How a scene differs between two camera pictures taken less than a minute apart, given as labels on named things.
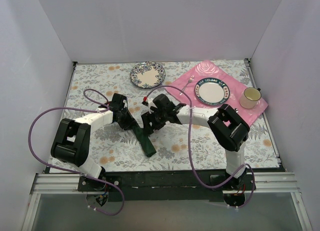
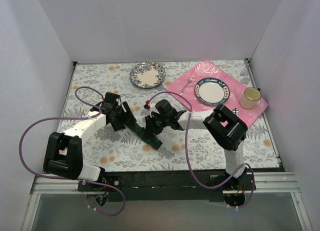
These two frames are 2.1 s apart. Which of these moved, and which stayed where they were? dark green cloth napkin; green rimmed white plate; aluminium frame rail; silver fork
Moved: dark green cloth napkin
Stayed: silver fork; green rimmed white plate; aluminium frame rail
